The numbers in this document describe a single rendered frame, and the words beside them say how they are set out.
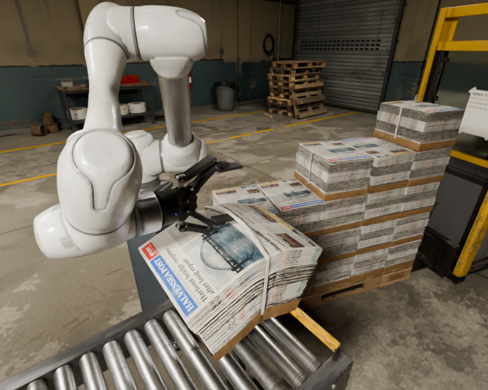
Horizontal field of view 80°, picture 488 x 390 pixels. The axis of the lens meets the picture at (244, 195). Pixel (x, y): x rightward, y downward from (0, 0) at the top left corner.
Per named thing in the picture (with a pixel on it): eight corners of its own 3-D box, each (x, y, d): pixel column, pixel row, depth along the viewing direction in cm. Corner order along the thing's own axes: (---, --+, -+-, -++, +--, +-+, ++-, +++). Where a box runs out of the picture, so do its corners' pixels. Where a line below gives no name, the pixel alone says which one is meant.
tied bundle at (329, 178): (293, 177, 195) (296, 144, 184) (331, 172, 203) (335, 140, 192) (323, 203, 163) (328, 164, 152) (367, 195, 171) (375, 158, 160)
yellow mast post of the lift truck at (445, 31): (383, 225, 276) (440, 8, 197) (391, 224, 279) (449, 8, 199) (390, 230, 269) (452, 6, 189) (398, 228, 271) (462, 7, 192)
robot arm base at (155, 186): (110, 197, 132) (107, 186, 129) (139, 178, 151) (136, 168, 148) (145, 202, 127) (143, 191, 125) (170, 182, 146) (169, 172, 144)
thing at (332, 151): (297, 144, 184) (297, 142, 184) (335, 140, 192) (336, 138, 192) (329, 164, 153) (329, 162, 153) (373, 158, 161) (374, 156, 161)
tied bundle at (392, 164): (330, 172, 203) (335, 140, 192) (364, 166, 212) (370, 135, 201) (369, 195, 171) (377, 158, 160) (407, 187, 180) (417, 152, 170)
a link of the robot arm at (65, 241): (133, 248, 61) (144, 225, 51) (46, 275, 52) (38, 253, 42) (118, 203, 64) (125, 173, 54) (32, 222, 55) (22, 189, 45)
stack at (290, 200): (216, 289, 215) (210, 189, 178) (347, 256, 250) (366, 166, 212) (231, 333, 183) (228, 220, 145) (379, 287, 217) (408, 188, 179)
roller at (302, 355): (234, 280, 118) (231, 273, 115) (328, 371, 85) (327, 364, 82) (225, 288, 116) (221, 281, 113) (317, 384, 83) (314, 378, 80)
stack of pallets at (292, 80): (295, 106, 887) (299, 59, 828) (321, 111, 824) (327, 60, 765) (265, 112, 808) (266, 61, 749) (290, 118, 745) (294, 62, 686)
